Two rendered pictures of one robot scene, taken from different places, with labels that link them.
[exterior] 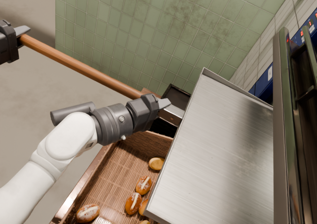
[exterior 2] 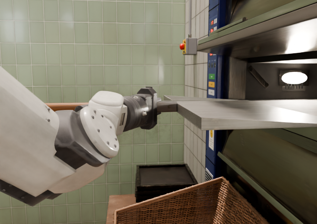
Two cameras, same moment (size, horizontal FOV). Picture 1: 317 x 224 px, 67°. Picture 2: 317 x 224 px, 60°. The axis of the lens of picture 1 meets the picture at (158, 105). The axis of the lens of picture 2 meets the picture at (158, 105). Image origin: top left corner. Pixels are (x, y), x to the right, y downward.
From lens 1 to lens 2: 52 cm
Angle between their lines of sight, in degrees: 38
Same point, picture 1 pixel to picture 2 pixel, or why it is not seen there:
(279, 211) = (269, 25)
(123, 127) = (140, 102)
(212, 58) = (157, 145)
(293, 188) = (265, 15)
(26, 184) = not seen: hidden behind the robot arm
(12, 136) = not seen: outside the picture
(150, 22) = not seen: hidden behind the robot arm
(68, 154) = (116, 102)
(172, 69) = (126, 178)
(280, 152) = (248, 29)
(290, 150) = (251, 21)
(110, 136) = (135, 109)
